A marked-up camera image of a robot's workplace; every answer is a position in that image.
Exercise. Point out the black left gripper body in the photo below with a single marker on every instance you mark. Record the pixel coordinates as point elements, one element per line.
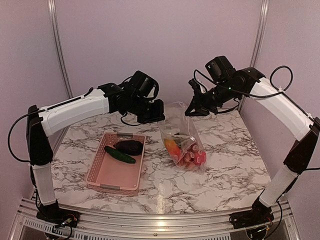
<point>146,113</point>

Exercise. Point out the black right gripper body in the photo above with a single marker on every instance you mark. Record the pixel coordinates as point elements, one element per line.
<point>222,94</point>

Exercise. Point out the clear zip top bag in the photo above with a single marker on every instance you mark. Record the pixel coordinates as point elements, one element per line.
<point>176,122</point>

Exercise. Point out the red orange toy mango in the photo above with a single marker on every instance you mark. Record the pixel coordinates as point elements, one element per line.
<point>172,148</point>

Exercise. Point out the red lychee fruit bunch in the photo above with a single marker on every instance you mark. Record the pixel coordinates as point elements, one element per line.
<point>187,159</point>

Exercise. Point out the green toy cucumber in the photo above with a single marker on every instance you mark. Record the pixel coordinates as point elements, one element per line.
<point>118,155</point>

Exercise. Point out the pink perforated plastic basket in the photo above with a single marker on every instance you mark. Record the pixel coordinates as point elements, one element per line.
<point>107,174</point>

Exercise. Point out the green toy avocado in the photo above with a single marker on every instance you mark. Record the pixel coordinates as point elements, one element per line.
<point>179,139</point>

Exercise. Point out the red toy tomato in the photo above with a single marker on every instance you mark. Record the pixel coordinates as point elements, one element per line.
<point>199,158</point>

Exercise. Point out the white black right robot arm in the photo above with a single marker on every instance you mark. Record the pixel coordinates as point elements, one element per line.
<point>304,128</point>

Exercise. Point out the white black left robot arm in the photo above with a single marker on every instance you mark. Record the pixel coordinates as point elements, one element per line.
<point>45,121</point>

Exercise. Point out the dark purple toy eggplant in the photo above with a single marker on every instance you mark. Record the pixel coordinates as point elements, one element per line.
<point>129,147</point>

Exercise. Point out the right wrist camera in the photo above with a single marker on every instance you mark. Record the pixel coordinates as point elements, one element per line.
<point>197,87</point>

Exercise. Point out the right aluminium corner post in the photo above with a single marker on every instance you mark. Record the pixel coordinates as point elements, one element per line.
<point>258,23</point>

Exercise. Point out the aluminium corner post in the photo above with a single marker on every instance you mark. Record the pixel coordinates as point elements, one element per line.
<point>258,23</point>
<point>58,46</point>

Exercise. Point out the left aluminium corner post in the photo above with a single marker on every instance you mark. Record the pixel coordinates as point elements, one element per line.
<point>58,46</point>

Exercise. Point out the aluminium front frame rail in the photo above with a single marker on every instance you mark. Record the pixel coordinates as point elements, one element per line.
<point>96,224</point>

